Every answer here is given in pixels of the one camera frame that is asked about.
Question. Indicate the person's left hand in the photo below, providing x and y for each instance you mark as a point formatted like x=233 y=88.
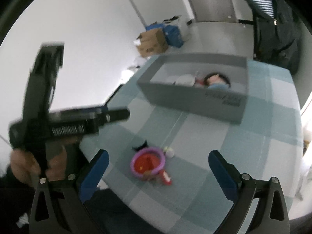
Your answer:
x=26 y=169

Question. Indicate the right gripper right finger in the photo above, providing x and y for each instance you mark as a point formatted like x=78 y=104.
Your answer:
x=235 y=188

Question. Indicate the white plastic bags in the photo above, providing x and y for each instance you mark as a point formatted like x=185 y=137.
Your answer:
x=137 y=63

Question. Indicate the grey cardboard box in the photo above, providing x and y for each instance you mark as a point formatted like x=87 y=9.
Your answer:
x=169 y=81

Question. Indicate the black hanging jacket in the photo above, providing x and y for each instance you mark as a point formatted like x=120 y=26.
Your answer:
x=277 y=34

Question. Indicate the pink doll hair clip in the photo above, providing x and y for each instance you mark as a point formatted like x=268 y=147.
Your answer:
x=211 y=79

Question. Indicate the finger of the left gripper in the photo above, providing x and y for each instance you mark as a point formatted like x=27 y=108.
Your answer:
x=112 y=116

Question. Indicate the red star hair accessory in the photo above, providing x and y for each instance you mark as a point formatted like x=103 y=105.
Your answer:
x=150 y=166

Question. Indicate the blue cardboard box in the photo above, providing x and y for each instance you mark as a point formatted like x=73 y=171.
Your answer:
x=171 y=32

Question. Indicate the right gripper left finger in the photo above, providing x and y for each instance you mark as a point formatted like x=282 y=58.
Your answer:
x=82 y=178

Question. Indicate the teal checked tablecloth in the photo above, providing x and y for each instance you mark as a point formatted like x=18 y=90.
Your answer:
x=268 y=142

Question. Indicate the grey door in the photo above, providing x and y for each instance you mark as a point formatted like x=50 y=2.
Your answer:
x=233 y=11

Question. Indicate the brown cardboard box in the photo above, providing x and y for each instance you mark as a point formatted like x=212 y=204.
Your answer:
x=151 y=42

